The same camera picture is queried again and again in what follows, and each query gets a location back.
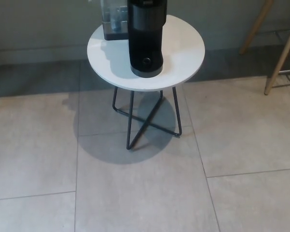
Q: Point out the black pod coffee maker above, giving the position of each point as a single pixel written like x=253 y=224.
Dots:
x=145 y=48

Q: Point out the clear water tank black lid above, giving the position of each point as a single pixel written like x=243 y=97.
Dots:
x=113 y=24

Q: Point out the round white side table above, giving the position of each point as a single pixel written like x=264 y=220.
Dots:
x=183 y=60

